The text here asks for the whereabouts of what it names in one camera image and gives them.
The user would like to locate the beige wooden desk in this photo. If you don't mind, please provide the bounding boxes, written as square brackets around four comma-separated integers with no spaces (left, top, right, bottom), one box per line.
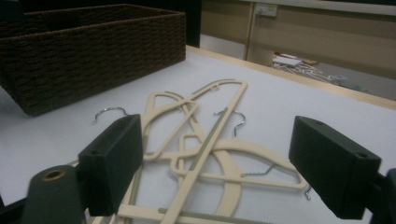
[200,0,396,80]

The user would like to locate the pile of white hangers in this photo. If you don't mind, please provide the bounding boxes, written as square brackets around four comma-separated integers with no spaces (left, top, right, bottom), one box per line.
[272,60,332,83]

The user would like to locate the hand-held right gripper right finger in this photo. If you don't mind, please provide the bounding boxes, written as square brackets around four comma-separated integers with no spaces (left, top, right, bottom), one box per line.
[288,115,383,220]

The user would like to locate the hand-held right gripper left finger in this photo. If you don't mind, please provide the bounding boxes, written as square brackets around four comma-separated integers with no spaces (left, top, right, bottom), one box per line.
[77,113,145,217]

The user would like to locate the beige clothes hanger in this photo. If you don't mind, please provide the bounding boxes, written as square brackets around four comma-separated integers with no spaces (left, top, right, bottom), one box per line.
[169,108,313,202]
[92,78,249,224]
[143,91,200,162]
[118,133,278,224]

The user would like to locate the white wall socket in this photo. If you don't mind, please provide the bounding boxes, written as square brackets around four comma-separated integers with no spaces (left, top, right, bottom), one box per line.
[254,2,278,18]

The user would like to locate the brown woven basket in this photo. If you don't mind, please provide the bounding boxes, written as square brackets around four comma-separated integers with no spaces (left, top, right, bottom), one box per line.
[0,3,188,118]

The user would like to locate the white flat packet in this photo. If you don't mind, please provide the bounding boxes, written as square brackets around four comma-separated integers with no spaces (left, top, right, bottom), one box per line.
[273,54,303,67]

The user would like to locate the coloured plastic items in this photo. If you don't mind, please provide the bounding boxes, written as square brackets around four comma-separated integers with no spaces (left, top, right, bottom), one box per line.
[330,74,365,91]

